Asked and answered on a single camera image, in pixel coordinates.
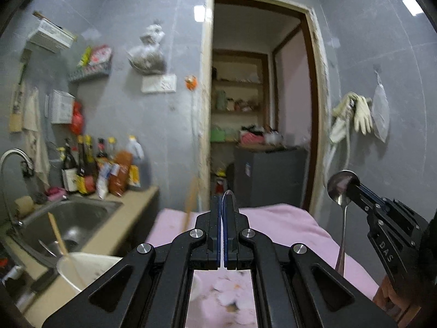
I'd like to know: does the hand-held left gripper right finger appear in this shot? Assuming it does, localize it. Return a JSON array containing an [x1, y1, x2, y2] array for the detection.
[[225, 196, 399, 328]]

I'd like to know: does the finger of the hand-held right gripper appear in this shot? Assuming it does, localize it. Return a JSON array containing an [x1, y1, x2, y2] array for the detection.
[[347, 184, 380, 215], [358, 183, 389, 206]]

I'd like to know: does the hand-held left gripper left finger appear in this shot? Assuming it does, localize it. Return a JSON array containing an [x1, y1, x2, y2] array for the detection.
[[41, 194, 224, 328]]

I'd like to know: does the metal spoon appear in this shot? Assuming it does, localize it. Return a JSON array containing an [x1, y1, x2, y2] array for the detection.
[[327, 170, 361, 276]]

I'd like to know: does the white plastic utensil holder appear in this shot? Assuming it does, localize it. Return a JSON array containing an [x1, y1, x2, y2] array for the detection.
[[55, 252, 123, 295]]

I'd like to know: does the wooden chopstick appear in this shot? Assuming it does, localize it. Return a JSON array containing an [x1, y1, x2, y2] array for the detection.
[[47, 212, 84, 289]]

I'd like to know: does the person's right hand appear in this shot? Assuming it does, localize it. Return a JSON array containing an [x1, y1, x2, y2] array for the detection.
[[373, 275, 423, 327]]

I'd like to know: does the red bottle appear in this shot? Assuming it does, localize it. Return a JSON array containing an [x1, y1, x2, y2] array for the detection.
[[214, 174, 228, 196]]

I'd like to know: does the pink floral tablecloth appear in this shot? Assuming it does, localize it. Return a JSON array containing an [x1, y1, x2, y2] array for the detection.
[[145, 203, 381, 327]]

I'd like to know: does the dark cabinet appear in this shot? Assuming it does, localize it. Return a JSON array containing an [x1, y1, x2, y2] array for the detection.
[[233, 146, 309, 209]]

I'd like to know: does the cream rubber glove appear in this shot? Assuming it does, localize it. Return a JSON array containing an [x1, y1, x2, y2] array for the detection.
[[332, 92, 356, 117], [353, 93, 374, 134]]

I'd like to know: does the hanging clear plastic bag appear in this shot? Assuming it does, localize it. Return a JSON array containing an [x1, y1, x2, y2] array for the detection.
[[371, 71, 391, 143]]

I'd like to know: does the orange chili packet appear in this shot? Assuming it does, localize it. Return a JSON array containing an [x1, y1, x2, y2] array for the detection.
[[108, 150, 134, 197]]

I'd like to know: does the large plastic jug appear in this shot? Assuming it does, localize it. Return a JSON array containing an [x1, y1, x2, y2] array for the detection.
[[125, 134, 145, 191]]

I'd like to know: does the white seasoning packet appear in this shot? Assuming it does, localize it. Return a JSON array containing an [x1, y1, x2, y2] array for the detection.
[[96, 162, 115, 199]]

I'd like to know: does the stainless steel sink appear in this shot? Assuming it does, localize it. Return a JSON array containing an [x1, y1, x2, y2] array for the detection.
[[15, 198, 123, 268]]

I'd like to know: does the red-cap dark bottle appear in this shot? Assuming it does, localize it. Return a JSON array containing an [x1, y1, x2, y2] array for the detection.
[[96, 138, 109, 165]]

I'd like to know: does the yellow-cap soy sauce bottle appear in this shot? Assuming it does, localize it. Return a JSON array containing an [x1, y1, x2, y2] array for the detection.
[[77, 135, 88, 195], [85, 134, 98, 192]]

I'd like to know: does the wooden pantry shelf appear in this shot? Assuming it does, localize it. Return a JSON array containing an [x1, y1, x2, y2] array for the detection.
[[211, 49, 271, 145]]

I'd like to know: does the dark bottle white label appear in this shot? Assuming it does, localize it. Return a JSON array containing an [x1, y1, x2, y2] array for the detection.
[[62, 139, 80, 193]]

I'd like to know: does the pink scrub cloth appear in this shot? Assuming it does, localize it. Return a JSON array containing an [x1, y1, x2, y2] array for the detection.
[[47, 187, 68, 201]]

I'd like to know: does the red plastic bag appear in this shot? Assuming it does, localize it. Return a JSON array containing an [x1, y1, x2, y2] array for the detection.
[[70, 100, 85, 136]]

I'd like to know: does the hanging bag of dried goods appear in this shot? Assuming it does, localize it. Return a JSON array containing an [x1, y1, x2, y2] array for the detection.
[[126, 23, 167, 75]]

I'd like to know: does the yellow sponge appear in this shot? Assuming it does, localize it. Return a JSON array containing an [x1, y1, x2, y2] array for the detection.
[[15, 196, 35, 216]]

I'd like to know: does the red white snack packet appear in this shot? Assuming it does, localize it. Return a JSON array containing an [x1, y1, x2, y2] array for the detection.
[[89, 45, 113, 66]]

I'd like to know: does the hanging beige towel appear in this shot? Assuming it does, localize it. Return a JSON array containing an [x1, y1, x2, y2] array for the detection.
[[22, 87, 51, 186]]

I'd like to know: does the chrome faucet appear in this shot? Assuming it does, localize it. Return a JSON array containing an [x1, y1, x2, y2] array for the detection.
[[0, 148, 35, 233]]

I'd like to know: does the yellow snack packet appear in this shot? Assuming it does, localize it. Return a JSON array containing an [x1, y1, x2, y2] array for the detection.
[[77, 46, 93, 68]]

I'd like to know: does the hanging wooden board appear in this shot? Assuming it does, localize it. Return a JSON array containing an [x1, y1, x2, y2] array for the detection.
[[8, 49, 30, 134]]

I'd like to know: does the wooden door frame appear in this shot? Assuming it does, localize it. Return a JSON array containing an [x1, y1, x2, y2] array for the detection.
[[199, 0, 330, 213]]

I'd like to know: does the white wall socket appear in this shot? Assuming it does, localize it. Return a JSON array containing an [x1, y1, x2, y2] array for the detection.
[[141, 74, 177, 94]]

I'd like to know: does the white wall box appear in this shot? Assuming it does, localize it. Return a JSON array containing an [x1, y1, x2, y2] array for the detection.
[[50, 89, 76, 124]]

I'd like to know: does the grey wall rack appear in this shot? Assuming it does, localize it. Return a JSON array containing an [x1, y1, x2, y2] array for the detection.
[[68, 62, 113, 83]]

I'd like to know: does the white wall basket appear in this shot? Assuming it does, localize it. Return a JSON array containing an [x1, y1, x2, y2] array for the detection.
[[26, 11, 76, 54]]

